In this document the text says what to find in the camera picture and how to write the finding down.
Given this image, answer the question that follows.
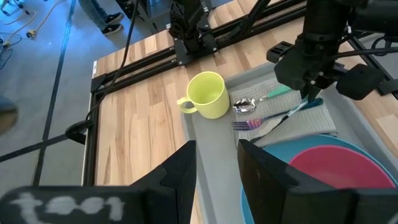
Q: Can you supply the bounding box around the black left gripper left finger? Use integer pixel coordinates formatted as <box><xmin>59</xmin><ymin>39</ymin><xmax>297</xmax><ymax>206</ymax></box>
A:
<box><xmin>130</xmin><ymin>139</ymin><xmax>198</xmax><ymax>224</ymax></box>

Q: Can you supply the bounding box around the yellow mug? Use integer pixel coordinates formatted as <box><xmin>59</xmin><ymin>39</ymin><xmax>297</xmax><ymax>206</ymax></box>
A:
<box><xmin>176</xmin><ymin>71</ymin><xmax>231</xmax><ymax>119</ymax></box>

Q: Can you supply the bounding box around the black right camera cable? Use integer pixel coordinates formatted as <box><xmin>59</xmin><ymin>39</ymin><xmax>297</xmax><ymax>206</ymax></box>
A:
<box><xmin>332</xmin><ymin>46</ymin><xmax>398</xmax><ymax>60</ymax></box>

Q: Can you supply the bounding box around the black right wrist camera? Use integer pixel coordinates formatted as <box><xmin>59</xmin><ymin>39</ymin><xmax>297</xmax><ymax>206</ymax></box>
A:
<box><xmin>335</xmin><ymin>63</ymin><xmax>386</xmax><ymax>101</ymax></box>

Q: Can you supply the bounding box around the teal-handled fork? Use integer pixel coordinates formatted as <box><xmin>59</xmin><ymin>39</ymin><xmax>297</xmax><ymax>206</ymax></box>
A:
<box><xmin>231</xmin><ymin>98</ymin><xmax>324</xmax><ymax>131</ymax></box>

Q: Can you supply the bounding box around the grey plastic tray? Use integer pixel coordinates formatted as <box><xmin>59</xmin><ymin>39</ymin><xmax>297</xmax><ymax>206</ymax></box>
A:
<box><xmin>180</xmin><ymin>60</ymin><xmax>398</xmax><ymax>224</ymax></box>

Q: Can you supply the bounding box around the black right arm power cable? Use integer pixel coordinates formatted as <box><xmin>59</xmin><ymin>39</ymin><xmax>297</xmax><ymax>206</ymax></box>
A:
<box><xmin>64</xmin><ymin>0</ymin><xmax>141</xmax><ymax>146</ymax></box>

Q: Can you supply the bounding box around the blue-handled knife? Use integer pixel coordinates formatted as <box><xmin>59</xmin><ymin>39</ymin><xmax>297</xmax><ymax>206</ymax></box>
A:
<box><xmin>248</xmin><ymin>96</ymin><xmax>310</xmax><ymax>144</ymax></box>

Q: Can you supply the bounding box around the yellow cable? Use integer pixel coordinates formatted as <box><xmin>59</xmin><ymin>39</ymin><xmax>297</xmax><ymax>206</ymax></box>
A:
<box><xmin>1</xmin><ymin>0</ymin><xmax>65</xmax><ymax>47</ymax></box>

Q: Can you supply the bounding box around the blue plate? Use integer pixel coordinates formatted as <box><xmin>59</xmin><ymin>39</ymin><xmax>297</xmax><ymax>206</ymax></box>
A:
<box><xmin>239</xmin><ymin>133</ymin><xmax>398</xmax><ymax>224</ymax></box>

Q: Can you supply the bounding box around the magenta bowl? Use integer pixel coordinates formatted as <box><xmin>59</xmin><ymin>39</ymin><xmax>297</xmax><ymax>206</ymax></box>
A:
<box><xmin>288</xmin><ymin>144</ymin><xmax>397</xmax><ymax>190</ymax></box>

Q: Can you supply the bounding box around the black metal frame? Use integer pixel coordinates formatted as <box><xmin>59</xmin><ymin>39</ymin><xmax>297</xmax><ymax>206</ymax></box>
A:
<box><xmin>81</xmin><ymin>0</ymin><xmax>398</xmax><ymax>187</ymax></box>

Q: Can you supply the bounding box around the person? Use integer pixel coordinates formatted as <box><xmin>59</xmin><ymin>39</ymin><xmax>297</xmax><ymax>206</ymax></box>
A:
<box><xmin>77</xmin><ymin>0</ymin><xmax>125</xmax><ymax>36</ymax></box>

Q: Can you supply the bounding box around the green-handled spoon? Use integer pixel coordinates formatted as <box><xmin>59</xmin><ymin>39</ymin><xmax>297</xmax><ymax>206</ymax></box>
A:
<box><xmin>232</xmin><ymin>84</ymin><xmax>292</xmax><ymax>114</ymax></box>

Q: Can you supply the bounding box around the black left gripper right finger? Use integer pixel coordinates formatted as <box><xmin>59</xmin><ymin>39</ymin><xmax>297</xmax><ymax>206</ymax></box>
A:
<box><xmin>238</xmin><ymin>139</ymin><xmax>335</xmax><ymax>224</ymax></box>

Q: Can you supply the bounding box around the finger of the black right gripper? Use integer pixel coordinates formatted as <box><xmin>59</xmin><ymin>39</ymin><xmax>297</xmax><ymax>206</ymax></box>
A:
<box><xmin>300</xmin><ymin>86</ymin><xmax>312</xmax><ymax>105</ymax></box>
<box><xmin>310</xmin><ymin>86</ymin><xmax>323</xmax><ymax>101</ymax></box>

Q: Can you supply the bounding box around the grey cloth napkin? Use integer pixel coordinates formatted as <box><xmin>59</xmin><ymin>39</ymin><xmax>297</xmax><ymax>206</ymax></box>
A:
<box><xmin>229</xmin><ymin>77</ymin><xmax>338</xmax><ymax>149</ymax></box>

